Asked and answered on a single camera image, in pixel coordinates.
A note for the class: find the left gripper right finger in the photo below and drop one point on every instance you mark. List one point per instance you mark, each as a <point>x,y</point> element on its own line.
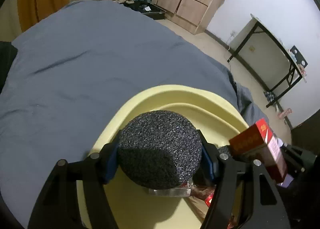
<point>243,190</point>

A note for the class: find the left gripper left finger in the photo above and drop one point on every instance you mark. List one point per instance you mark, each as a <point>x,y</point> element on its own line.
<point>57,205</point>

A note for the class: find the shiny red long box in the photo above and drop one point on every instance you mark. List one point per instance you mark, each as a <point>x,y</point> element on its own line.
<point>200,199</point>

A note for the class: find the red white cigarette box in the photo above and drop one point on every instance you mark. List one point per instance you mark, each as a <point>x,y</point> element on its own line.
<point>258,142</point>

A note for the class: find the small black sponge puck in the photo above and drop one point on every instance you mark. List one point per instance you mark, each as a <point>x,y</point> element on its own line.
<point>159,150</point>

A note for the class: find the plaid cloth on floor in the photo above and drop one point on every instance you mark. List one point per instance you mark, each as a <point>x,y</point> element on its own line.
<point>270,96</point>

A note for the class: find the black box on table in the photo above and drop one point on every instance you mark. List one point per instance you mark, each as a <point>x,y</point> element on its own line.
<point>299,58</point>

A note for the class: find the black folding table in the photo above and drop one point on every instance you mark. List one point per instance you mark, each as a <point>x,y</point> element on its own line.
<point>267,59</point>

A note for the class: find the grey blanket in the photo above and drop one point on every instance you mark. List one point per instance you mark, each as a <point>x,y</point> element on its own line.
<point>73,71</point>

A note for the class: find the open black suitcase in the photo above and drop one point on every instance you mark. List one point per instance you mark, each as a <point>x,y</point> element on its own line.
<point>145,7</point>

